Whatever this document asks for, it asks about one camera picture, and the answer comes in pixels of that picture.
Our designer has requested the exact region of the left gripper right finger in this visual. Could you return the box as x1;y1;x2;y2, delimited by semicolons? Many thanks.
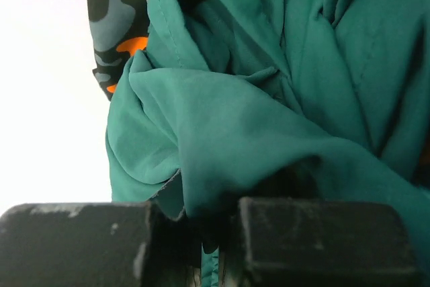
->
221;198;424;286

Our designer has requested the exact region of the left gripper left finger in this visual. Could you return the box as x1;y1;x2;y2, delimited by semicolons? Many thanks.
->
0;179;203;287

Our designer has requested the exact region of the dark teal cloth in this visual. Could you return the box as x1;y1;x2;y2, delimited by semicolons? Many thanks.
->
106;0;429;273

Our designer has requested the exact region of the black orange camouflage cloth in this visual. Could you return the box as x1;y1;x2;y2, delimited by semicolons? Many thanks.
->
87;0;149;99

